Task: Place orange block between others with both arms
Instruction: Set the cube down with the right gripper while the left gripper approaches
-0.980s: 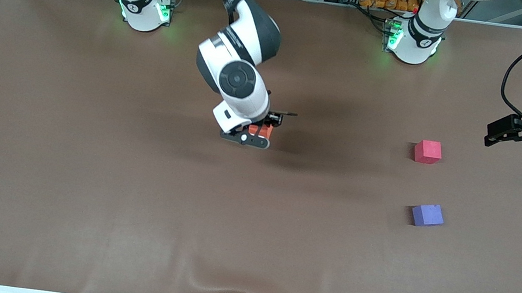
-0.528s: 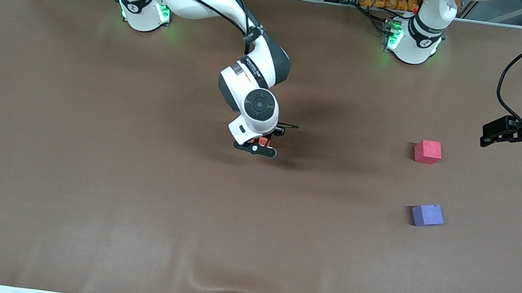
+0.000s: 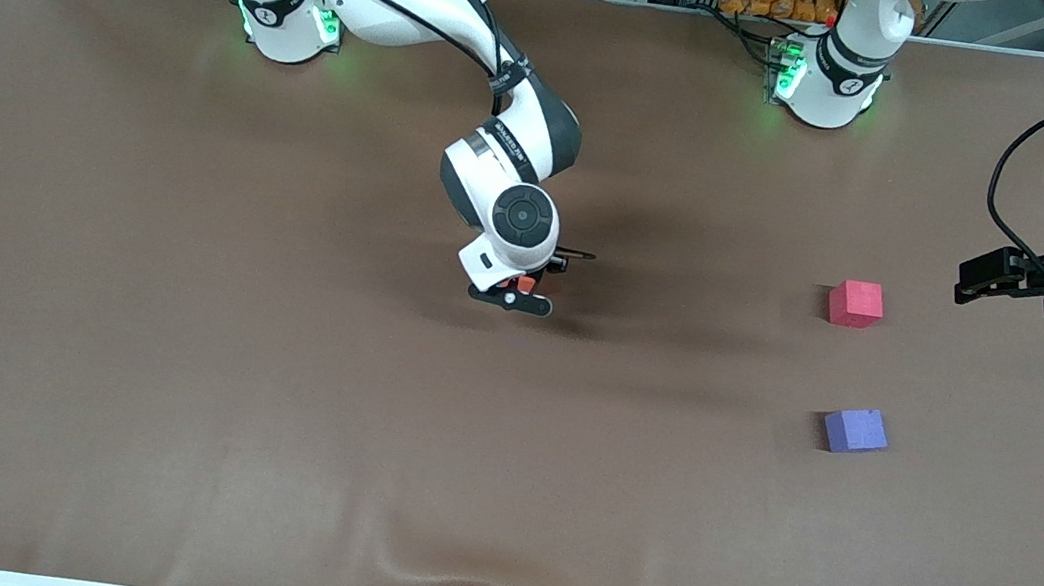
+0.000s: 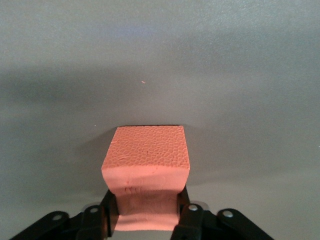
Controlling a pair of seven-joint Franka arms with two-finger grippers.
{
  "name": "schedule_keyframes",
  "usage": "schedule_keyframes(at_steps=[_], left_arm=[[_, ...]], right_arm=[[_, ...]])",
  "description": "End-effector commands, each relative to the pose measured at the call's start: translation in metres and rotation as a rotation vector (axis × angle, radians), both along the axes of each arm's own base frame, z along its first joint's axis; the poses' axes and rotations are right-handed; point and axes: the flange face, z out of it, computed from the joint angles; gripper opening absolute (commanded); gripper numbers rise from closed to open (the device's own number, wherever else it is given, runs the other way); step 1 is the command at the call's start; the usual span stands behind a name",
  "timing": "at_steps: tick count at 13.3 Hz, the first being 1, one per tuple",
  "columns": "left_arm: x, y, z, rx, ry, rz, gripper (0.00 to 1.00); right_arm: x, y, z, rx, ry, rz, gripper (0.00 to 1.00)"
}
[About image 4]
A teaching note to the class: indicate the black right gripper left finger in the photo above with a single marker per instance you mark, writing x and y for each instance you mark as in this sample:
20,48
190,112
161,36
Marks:
95,222

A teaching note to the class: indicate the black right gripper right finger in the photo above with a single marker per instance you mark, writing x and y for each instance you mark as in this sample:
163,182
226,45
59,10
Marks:
190,222

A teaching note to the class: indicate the orange foam block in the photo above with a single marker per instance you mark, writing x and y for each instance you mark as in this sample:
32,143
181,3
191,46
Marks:
147,152

